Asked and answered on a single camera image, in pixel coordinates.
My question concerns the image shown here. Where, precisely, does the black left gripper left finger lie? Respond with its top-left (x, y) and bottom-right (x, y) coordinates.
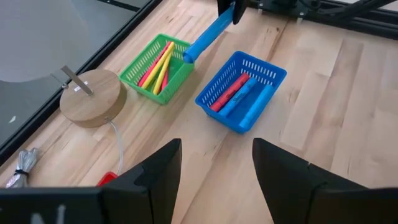
top-left (102, 138), bottom-right (183, 224)

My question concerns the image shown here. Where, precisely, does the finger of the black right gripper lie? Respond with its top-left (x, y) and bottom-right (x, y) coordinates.
top-left (232, 0), bottom-right (249, 26)
top-left (216, 0), bottom-right (233, 17)

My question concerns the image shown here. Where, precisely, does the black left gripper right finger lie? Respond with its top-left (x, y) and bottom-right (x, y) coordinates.
top-left (252, 138), bottom-right (333, 224)

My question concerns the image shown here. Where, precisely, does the blue highlighter marker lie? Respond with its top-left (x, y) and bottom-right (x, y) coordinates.
top-left (182, 1), bottom-right (236, 65)

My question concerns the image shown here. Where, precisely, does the yellow highlighter marker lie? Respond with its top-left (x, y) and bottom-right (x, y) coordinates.
top-left (141, 42), bottom-right (176, 90)
top-left (152, 52), bottom-right (174, 96)

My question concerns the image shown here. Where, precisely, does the red plastic basket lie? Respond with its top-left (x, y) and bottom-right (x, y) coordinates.
top-left (96, 170), bottom-right (119, 187)

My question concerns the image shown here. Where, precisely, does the green plastic basket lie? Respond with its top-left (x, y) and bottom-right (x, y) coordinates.
top-left (119, 33), bottom-right (195, 106)

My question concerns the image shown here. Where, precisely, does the blue plastic basket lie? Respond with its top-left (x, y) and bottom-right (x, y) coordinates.
top-left (195, 50), bottom-right (288, 134)

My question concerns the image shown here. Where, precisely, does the white lamp with wooden base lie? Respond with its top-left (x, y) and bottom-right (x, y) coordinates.
top-left (0, 0), bottom-right (139, 129)

